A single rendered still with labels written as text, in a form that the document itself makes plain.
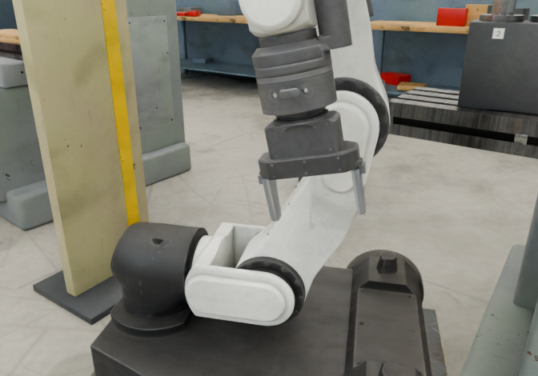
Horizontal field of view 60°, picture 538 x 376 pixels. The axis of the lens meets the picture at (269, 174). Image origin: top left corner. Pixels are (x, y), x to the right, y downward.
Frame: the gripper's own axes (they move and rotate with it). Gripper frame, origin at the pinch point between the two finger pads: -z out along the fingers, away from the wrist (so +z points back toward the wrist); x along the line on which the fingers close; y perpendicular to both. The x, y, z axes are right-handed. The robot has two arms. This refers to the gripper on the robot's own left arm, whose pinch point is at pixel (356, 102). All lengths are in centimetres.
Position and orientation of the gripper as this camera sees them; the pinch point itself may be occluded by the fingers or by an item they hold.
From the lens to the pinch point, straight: 104.6
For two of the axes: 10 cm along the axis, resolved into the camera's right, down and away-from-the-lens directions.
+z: -2.7, -9.0, -3.3
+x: 9.5, -1.8, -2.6
